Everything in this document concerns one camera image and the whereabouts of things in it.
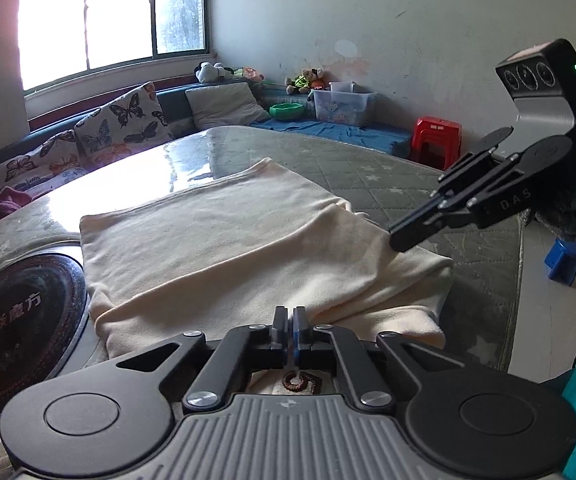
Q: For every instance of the upright butterfly print cushion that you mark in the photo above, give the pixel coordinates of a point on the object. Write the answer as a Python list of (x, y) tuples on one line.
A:
[(123, 120)]

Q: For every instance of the brown plush bear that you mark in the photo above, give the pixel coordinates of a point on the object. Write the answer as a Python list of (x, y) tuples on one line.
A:
[(316, 77)]

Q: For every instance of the flat butterfly print cushion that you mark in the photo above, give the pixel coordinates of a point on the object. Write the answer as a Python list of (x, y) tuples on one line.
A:
[(38, 160)]

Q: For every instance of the green plush toy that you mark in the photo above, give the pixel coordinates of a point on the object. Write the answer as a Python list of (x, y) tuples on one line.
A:
[(299, 82)]

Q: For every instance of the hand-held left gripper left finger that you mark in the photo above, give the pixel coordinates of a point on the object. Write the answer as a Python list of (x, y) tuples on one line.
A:
[(280, 330)]

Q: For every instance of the colourful plush toy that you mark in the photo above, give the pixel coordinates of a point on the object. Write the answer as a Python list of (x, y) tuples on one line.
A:
[(248, 74)]

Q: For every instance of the clear plastic storage box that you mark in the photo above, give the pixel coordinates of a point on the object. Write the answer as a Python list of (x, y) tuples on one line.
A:
[(340, 110)]

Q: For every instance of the red plastic stool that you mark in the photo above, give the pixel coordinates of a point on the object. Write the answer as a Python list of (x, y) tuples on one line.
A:
[(435, 137)]

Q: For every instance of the grey pillow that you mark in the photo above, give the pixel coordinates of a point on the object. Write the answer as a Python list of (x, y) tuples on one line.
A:
[(225, 105)]

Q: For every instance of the window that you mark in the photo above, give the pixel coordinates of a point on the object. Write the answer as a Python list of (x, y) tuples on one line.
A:
[(118, 20)]

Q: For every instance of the green bowl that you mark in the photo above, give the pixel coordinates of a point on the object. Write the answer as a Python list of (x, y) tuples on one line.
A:
[(286, 110)]

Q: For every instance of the round black induction cooktop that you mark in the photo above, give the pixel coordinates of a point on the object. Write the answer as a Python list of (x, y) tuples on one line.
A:
[(18, 335)]

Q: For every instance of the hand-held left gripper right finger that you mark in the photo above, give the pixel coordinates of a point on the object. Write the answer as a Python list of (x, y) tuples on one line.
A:
[(297, 332)]

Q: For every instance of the pink cloth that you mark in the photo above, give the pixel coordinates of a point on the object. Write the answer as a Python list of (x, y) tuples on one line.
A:
[(10, 205)]

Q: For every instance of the cream garment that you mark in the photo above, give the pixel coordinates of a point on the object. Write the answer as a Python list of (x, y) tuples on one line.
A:
[(218, 240)]

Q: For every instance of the small white container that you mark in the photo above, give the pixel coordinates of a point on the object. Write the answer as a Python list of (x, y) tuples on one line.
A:
[(343, 86)]

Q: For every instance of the black white plush panda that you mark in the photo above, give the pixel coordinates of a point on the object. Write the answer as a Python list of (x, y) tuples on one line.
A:
[(213, 72)]

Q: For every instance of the dark blue sofa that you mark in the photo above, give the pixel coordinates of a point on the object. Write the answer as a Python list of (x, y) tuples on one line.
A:
[(178, 110)]

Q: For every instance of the blue sofa cover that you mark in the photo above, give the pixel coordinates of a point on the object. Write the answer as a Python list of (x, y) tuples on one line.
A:
[(343, 133)]

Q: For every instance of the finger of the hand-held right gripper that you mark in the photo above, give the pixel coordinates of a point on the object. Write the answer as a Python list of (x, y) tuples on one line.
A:
[(495, 139), (418, 230)]

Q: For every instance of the blue plastic stool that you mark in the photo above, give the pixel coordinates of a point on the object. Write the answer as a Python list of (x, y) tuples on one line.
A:
[(563, 262)]

